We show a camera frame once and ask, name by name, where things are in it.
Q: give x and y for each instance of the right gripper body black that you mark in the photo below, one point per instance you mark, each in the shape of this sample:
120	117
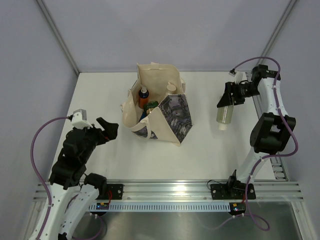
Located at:
241	92

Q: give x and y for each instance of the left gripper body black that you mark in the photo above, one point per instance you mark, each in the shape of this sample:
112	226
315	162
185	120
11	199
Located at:
94	137

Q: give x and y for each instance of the green bottle beige cap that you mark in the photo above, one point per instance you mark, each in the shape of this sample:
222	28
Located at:
224	116

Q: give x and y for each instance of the orange blue spray bottle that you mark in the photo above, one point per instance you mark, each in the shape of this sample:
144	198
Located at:
143	97

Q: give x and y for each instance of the beige pump bottle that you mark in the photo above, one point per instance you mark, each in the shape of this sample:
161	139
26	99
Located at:
171	88

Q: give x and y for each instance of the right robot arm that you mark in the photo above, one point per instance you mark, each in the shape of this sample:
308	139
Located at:
271	133

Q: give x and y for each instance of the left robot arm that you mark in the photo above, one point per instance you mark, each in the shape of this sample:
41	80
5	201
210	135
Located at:
67	199

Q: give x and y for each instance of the beige canvas tote bag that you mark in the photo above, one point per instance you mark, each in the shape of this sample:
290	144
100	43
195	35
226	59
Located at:
171	120

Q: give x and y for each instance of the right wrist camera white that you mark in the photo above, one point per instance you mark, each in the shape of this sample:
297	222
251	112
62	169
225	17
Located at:
238	76

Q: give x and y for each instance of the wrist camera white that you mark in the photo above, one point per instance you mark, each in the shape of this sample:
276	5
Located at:
238	76
79	119

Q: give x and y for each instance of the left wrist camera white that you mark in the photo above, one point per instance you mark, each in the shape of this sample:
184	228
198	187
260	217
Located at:
79	119

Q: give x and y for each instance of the white slotted cable duct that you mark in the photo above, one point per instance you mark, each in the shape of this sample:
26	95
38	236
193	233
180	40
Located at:
160	207

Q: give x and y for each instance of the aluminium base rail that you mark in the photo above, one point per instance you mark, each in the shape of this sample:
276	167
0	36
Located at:
197	191

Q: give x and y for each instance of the right aluminium frame post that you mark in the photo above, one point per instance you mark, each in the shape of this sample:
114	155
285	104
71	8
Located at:
279	27

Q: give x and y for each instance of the aluminium frame post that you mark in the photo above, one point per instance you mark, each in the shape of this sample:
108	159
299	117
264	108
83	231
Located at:
279	27
43	8

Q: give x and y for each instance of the left aluminium frame post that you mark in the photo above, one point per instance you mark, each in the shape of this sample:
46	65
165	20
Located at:
43	8

